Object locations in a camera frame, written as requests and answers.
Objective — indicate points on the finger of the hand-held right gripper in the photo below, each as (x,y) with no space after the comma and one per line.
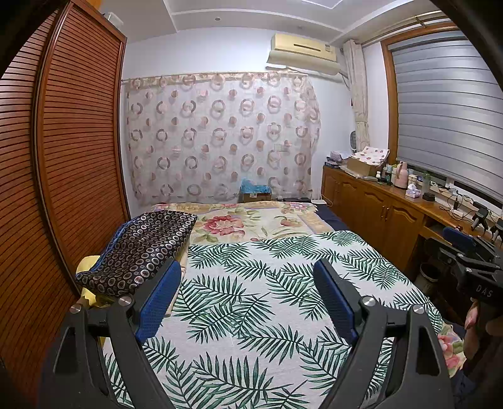
(440,247)
(458,236)

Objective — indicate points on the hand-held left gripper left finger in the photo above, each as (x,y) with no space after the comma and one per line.
(159,303)

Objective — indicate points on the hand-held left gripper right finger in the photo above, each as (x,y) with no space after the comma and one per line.
(334,303)

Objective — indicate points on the dark circle-patterned shirt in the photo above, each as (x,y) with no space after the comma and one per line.
(145,247)

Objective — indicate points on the person's right hand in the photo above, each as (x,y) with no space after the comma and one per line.
(473,320)

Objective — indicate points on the trash bin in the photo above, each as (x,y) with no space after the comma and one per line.
(429,277)

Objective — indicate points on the small black box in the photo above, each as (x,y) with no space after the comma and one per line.
(429,196)

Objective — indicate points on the clear green bottle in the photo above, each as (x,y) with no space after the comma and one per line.
(426,183)

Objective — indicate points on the tissue box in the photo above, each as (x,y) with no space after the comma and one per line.
(413,192)

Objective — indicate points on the wooden sideboard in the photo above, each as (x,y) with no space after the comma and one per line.
(377,212)

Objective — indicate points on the palm leaf blanket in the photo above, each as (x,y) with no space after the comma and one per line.
(255,299)

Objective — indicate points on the pink thermos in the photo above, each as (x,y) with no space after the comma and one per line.
(401,177)

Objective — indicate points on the gold pillow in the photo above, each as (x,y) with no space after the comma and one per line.
(88,263)

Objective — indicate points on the navy bed sheet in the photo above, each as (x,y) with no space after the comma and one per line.
(330,218)

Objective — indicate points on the row of toiletry bottles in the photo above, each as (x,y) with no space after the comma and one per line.
(387,175)

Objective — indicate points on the floral blanket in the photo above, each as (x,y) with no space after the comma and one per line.
(235,224)

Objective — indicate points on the grey window blind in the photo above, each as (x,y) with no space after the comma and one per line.
(444,114)

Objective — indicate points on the box with blue bag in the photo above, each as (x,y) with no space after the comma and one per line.
(255,192)

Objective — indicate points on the small desk fan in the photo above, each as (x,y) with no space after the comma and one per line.
(354,141)

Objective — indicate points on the purple pouch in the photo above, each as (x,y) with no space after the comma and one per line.
(336,157)

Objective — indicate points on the beige tied curtain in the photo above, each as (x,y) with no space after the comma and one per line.
(359,102)

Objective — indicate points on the sheer circle-patterned curtain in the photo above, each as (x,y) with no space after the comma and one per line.
(220,137)

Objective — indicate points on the white storage box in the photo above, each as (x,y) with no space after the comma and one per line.
(111,17)

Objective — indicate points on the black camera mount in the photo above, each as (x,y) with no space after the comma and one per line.
(480,214)

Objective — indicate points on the wooden window frame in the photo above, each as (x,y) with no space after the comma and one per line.
(391,98)

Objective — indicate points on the wall air conditioner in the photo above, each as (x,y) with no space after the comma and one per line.
(302,53)

